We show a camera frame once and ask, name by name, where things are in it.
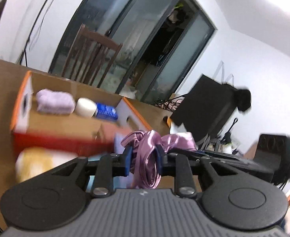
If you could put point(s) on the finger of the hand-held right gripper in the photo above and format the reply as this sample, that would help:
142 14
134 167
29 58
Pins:
239 165

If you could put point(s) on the purple towel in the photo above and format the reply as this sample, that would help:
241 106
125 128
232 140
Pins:
56 101

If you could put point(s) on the hanging clothes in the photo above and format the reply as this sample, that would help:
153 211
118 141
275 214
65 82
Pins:
177 14

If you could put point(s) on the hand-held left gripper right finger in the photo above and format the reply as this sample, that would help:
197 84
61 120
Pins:
159 161

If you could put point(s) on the white roll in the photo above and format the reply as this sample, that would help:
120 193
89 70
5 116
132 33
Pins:
85 107

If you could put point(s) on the purple satin cloth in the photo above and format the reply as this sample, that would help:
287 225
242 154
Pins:
147 148

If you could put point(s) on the black garment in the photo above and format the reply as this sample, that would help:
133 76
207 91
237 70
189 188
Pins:
244 100

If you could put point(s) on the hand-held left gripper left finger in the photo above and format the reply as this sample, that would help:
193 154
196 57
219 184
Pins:
127 160

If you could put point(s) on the sliding glass door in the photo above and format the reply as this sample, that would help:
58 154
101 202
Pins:
135 29

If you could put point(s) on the yellow plush sponge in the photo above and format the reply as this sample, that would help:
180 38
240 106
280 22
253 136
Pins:
36 163

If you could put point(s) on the red cardboard box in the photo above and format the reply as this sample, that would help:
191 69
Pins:
61 128

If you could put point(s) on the blue tissue pack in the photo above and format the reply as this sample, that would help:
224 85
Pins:
106 112

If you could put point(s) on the black computer monitor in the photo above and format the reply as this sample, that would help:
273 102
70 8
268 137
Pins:
204 108

